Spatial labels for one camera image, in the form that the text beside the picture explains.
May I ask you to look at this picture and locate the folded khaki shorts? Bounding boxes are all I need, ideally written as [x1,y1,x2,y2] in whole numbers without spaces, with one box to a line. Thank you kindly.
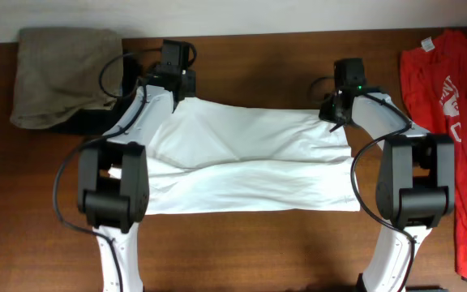
[10,27,122,130]

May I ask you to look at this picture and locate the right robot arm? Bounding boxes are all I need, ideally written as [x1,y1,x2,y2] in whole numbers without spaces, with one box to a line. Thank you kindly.
[319,86,455,291]

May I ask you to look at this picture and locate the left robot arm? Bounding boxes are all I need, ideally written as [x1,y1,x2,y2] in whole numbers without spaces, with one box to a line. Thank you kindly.
[78,70,195,291]

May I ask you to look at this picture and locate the white printed t-shirt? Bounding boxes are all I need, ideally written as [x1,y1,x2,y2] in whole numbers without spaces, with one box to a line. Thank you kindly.
[107,96,361,216]

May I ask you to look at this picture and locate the red printed t-shirt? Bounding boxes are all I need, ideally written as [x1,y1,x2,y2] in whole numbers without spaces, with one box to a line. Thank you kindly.
[400,30,467,280]

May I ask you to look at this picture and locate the folded black garment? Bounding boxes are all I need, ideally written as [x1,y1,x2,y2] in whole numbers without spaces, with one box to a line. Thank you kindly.
[47,50,142,135]

